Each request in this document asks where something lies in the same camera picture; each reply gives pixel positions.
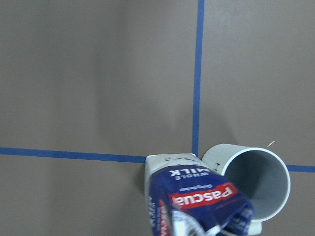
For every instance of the white mug with handle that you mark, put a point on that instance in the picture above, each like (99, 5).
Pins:
(259, 173)

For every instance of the blue white milk carton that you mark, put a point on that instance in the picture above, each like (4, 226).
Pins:
(186, 198)

